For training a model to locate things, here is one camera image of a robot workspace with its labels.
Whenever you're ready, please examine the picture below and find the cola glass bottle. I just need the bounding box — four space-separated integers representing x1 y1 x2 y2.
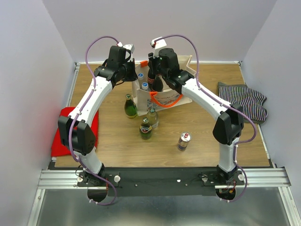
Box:
151 75 163 92
147 68 155 89

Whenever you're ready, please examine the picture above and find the clear plastic water bottle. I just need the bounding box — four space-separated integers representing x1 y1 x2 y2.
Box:
138 73 144 84

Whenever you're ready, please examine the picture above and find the blue label water bottle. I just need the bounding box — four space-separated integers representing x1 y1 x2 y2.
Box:
142 82 151 92

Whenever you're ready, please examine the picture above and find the beige canvas tote bag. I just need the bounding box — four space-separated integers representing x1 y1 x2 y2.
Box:
132 55 196 116

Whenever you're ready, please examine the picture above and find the green glass bottle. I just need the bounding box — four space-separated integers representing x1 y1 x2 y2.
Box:
124 94 137 119

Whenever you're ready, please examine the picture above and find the clear glass soda bottle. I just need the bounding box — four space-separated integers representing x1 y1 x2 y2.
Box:
147 108 159 129

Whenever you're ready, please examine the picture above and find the red bull energy can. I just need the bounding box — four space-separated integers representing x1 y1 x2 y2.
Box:
177 132 192 151

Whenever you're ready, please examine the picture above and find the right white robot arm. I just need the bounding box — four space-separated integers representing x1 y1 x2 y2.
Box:
148 48 244 185

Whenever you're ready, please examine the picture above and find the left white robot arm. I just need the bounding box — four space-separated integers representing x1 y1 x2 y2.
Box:
58 43 137 186

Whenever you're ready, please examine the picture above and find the front green beer bottle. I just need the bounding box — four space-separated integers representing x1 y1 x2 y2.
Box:
139 117 152 140

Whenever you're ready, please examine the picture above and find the striped folded cloth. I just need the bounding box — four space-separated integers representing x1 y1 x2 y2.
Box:
217 82 268 124

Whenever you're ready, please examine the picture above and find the red folded cloth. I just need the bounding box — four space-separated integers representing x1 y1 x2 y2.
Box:
50 106 100 157

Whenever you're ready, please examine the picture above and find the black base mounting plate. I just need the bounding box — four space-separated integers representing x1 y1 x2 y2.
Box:
77 167 247 200

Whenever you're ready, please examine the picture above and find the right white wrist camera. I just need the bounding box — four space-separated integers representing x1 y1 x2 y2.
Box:
150 37 167 58

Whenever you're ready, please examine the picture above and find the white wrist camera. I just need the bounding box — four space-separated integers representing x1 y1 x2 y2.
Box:
117 42 135 58
150 37 167 58

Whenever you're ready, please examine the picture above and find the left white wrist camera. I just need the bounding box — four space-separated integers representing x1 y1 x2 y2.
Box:
117 42 135 58

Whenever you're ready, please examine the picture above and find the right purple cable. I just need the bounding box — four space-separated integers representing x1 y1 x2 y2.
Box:
150 34 258 203

